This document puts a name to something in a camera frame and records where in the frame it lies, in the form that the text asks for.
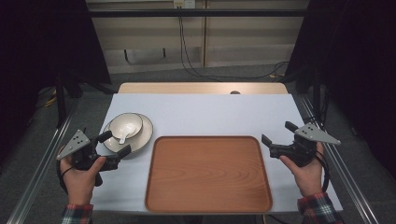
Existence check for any person's right hand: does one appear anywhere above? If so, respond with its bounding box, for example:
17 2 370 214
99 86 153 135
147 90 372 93
278 141 325 198

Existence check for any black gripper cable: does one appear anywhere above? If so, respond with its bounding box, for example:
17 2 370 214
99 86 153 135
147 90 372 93
55 160 76 195
315 154 331 193

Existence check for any white bowl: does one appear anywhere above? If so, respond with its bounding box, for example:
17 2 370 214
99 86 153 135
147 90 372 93
108 112 144 140

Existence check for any white wall socket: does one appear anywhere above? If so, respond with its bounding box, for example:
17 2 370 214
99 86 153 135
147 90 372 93
173 0 196 9

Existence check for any metal floor rail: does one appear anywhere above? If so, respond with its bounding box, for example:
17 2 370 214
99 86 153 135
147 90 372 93
7 102 78 224
299 96 380 224

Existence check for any white ceramic spoon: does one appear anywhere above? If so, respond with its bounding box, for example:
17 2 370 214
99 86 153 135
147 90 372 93
119 122 137 146

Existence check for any white table mat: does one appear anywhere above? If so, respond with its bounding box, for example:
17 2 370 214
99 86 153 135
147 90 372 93
91 93 344 215

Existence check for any white plate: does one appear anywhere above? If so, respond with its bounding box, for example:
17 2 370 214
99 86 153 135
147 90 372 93
102 113 154 154

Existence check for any person's left hand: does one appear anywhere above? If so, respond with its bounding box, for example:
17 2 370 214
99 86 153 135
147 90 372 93
60 155 107 206

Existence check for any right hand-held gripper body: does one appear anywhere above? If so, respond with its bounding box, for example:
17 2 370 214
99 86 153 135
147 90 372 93
268 121 342 168

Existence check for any black cable on floor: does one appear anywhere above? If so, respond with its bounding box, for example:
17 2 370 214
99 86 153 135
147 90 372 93
177 7 290 80

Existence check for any wooden tray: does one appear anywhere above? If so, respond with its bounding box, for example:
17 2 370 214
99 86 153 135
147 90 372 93
144 135 274 215

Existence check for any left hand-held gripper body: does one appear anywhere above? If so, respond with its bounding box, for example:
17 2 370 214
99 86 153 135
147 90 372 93
56 129 120 188

